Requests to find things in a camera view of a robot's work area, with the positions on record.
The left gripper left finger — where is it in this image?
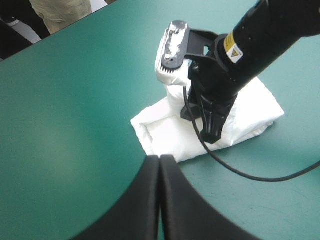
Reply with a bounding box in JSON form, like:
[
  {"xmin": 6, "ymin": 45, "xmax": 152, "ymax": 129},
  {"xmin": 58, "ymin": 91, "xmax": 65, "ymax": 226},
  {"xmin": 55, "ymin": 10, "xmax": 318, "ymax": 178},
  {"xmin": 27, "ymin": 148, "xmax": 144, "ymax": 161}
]
[{"xmin": 71, "ymin": 155, "xmax": 161, "ymax": 240}]

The black cable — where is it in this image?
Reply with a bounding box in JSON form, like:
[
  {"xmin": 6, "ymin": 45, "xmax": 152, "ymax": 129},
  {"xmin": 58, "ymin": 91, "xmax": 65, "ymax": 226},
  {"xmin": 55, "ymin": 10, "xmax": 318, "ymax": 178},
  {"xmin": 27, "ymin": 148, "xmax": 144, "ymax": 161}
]
[{"xmin": 182, "ymin": 85, "xmax": 320, "ymax": 183}]

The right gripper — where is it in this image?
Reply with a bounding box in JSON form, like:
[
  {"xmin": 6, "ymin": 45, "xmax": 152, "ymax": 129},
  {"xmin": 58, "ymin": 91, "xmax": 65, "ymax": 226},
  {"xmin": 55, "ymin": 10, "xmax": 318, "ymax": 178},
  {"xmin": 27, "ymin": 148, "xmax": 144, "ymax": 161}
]
[{"xmin": 179, "ymin": 52, "xmax": 241, "ymax": 146}]

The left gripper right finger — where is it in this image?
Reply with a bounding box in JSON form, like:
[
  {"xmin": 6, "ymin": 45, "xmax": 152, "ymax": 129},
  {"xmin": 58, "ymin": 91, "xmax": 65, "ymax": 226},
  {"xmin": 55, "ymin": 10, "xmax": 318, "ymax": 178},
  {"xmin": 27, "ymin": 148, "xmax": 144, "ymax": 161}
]
[{"xmin": 159, "ymin": 154, "xmax": 262, "ymax": 240}]

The white T-shirt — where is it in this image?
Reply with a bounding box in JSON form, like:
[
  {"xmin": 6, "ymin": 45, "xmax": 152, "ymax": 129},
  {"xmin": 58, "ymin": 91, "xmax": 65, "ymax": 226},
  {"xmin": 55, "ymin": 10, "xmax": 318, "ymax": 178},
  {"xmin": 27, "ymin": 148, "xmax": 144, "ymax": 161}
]
[{"xmin": 130, "ymin": 59, "xmax": 286, "ymax": 165}]

